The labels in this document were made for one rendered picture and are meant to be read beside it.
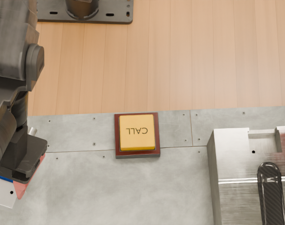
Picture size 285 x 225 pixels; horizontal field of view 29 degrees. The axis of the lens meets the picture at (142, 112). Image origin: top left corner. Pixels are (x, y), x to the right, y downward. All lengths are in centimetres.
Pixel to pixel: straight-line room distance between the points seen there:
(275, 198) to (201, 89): 26
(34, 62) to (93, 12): 46
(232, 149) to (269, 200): 10
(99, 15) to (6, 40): 47
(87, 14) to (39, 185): 34
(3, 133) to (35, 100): 39
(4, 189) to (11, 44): 27
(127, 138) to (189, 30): 27
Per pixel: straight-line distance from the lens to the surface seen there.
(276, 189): 94
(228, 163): 92
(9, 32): 67
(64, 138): 102
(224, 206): 91
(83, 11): 109
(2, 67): 67
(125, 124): 99
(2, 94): 68
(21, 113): 73
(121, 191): 99
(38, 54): 67
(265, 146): 97
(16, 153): 74
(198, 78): 107
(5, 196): 85
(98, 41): 110
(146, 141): 98
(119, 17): 111
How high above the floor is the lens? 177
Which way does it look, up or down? 69 degrees down
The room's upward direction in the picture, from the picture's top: 3 degrees clockwise
